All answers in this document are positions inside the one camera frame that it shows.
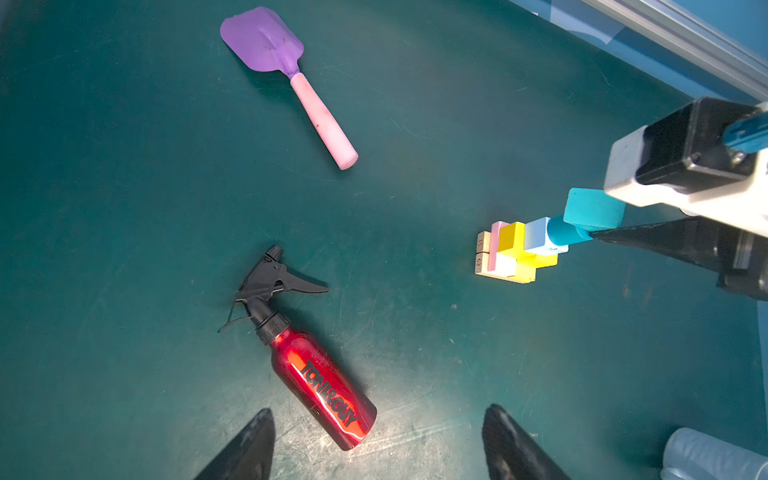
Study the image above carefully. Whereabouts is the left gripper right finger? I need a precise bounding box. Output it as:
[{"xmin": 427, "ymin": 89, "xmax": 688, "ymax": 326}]
[{"xmin": 482, "ymin": 404, "xmax": 569, "ymax": 480}]

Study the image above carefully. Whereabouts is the aluminium cage frame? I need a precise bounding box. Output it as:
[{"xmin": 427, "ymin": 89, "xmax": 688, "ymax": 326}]
[{"xmin": 585, "ymin": 0, "xmax": 767, "ymax": 101}]

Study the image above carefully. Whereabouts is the tan wood block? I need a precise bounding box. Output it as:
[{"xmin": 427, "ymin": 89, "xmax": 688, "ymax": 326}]
[
  {"xmin": 476, "ymin": 231, "xmax": 491, "ymax": 253},
  {"xmin": 475, "ymin": 252, "xmax": 517, "ymax": 279}
]

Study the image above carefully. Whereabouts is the yellow cube block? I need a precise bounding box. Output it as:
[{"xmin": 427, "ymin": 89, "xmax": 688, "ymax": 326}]
[
  {"xmin": 517, "ymin": 251, "xmax": 558, "ymax": 269},
  {"xmin": 498, "ymin": 222, "xmax": 531, "ymax": 260}
]

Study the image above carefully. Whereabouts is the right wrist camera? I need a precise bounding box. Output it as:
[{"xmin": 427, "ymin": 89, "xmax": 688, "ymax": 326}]
[{"xmin": 603, "ymin": 97, "xmax": 767, "ymax": 236}]

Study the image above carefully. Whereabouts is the light blue cube block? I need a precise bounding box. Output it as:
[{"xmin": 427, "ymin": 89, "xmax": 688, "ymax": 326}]
[{"xmin": 524, "ymin": 217, "xmax": 569, "ymax": 257}]

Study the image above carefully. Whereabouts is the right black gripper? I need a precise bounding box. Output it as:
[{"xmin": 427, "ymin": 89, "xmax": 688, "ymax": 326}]
[{"xmin": 591, "ymin": 217, "xmax": 767, "ymax": 300}]

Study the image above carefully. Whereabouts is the teal cylinder block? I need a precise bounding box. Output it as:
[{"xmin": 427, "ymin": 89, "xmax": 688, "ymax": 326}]
[{"xmin": 547, "ymin": 216, "xmax": 592, "ymax": 247}]

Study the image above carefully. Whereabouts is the light blue mug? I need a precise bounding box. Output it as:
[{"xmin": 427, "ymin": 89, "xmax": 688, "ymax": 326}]
[{"xmin": 660, "ymin": 428, "xmax": 767, "ymax": 480}]

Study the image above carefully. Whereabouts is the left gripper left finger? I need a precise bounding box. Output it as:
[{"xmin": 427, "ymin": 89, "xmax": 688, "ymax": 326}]
[{"xmin": 195, "ymin": 408, "xmax": 276, "ymax": 480}]

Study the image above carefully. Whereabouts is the pink rectangular block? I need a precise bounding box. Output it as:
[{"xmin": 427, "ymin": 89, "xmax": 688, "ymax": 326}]
[{"xmin": 488, "ymin": 221, "xmax": 514, "ymax": 277}]

